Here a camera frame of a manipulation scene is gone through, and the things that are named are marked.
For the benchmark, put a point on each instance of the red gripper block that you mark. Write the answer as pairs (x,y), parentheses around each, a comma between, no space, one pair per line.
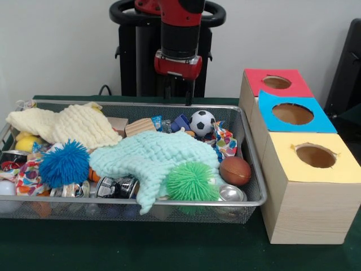
(177,67)

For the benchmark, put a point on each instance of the blue plastic packet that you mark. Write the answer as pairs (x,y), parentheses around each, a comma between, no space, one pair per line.
(156,122)

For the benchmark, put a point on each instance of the ridged wooden block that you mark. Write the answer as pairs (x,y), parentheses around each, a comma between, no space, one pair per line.
(139,127)

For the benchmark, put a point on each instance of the plain wooden cube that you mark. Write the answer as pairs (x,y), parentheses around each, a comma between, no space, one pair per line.
(119,124)

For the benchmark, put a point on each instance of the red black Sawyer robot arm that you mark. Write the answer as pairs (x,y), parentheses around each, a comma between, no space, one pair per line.
(179,39)

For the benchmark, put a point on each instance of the shallow clear mesh bin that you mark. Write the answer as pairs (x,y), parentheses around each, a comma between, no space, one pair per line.
(84,210)

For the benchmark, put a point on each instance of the wooden box with three holes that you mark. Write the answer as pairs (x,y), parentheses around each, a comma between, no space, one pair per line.
(304,214)

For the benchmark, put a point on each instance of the small black white soccer ball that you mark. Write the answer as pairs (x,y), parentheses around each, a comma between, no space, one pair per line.
(200,122)

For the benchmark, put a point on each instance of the colourful dotted cloth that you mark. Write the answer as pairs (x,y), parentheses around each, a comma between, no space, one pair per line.
(227,144)

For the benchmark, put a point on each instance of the mint green knit cloth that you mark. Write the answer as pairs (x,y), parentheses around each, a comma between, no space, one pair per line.
(152,158)

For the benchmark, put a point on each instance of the green spiky rubber ball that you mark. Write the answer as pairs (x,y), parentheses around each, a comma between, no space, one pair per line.
(191,182)

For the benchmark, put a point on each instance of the small brown football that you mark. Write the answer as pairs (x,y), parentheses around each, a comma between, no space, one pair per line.
(235,170)

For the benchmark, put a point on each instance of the cream knit cloth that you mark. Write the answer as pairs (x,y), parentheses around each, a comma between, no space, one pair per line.
(76,124)

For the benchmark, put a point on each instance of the black printed can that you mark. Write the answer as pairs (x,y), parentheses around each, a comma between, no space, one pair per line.
(115,187)

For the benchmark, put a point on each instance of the plain silver can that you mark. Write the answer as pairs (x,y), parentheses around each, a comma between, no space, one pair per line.
(231,194)

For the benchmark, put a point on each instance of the blue spiky rubber ball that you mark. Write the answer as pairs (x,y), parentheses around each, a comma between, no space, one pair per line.
(64,165)

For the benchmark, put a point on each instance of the dark green tablecloth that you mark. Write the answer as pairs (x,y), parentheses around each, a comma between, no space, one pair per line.
(351,132)
(141,248)

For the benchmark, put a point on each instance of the black upright panel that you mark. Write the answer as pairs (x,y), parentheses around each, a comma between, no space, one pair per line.
(348,70)

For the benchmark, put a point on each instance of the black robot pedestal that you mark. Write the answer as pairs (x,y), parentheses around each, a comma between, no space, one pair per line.
(129,62)

